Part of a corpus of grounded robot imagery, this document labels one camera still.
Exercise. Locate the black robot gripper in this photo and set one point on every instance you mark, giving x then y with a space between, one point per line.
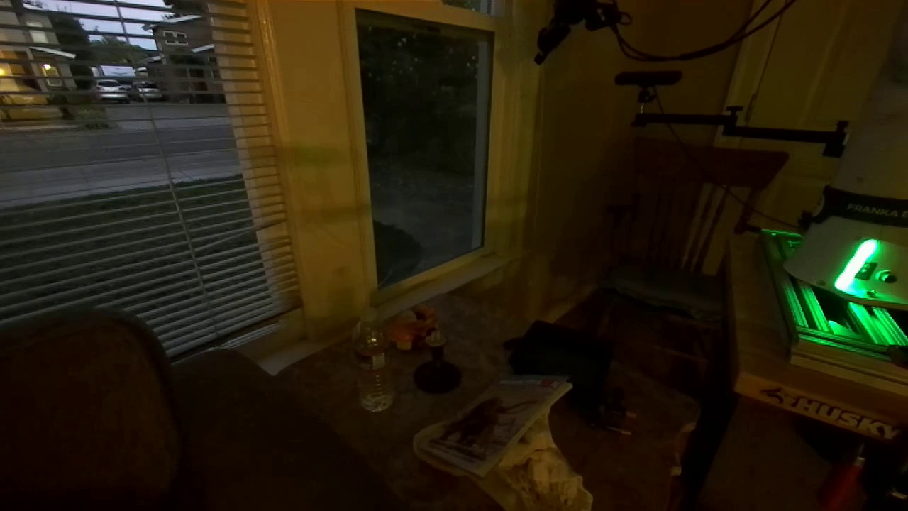
569 14

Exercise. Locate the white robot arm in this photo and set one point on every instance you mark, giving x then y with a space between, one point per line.
855 241

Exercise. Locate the left window white blinds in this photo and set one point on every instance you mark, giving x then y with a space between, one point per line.
137 167

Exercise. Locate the wooden chair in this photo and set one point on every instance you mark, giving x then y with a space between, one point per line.
687 200

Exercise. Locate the black bag on table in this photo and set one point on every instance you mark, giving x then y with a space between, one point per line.
559 349

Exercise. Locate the orange small toy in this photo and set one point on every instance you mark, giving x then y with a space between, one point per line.
410 329

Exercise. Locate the clear plastic water bottle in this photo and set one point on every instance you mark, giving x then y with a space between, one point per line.
372 370

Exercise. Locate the Husky work cart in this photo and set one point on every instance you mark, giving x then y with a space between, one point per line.
778 427

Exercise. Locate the crumpled white paper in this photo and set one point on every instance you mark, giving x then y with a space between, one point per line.
538 477

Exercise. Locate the dark sofa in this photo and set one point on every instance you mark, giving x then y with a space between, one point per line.
98 417

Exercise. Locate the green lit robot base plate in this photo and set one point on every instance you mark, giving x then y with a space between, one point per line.
823 325

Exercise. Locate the red handled tool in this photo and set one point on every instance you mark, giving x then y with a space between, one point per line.
842 489

